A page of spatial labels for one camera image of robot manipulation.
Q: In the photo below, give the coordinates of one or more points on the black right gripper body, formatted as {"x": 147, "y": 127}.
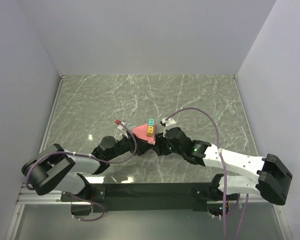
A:
{"x": 170, "y": 149}

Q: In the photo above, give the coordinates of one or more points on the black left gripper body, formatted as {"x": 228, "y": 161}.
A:
{"x": 124, "y": 146}

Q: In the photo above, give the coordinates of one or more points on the pink triangular power strip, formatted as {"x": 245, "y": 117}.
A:
{"x": 141, "y": 133}

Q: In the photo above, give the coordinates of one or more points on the yellow USB charger plug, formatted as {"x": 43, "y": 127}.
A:
{"x": 150, "y": 130}

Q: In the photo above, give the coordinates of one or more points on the teal USB charger plug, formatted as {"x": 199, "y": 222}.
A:
{"x": 151, "y": 122}

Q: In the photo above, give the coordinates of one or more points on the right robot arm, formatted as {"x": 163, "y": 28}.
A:
{"x": 266, "y": 176}

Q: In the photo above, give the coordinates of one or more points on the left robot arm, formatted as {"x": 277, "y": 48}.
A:
{"x": 58, "y": 169}

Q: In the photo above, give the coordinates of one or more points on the black base bar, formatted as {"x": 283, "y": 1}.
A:
{"x": 154, "y": 196}

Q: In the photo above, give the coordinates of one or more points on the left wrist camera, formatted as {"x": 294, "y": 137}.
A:
{"x": 123, "y": 127}

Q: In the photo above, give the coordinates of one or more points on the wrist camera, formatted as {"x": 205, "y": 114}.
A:
{"x": 167, "y": 124}
{"x": 123, "y": 127}

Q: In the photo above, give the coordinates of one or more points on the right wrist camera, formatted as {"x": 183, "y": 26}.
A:
{"x": 167, "y": 124}

